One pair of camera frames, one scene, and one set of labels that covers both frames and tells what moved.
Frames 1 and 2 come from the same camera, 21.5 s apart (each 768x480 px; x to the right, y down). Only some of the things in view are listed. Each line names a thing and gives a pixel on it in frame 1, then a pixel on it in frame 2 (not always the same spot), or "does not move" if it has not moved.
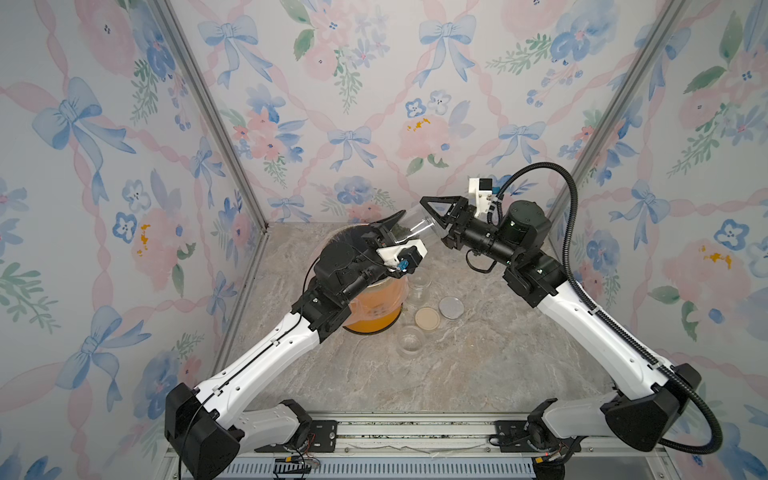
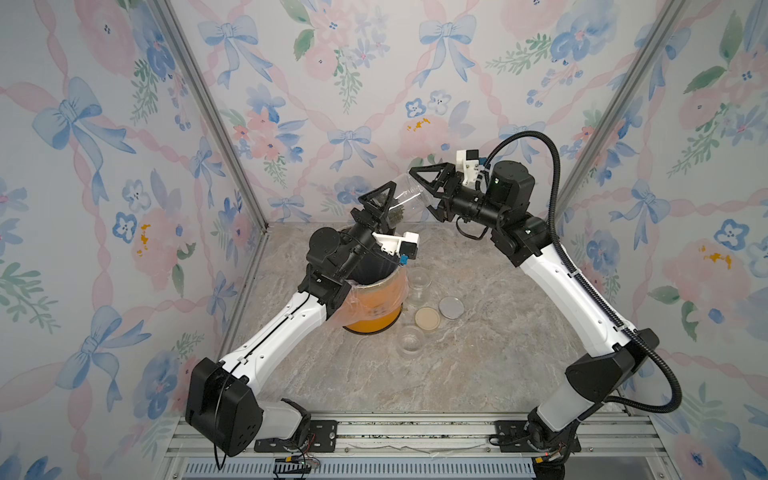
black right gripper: [465, 218] to [451, 196]
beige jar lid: [427, 318] does not move
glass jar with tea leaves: [419, 287] does not move
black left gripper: [378, 234] to [363, 225]
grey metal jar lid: [451, 307] does not move
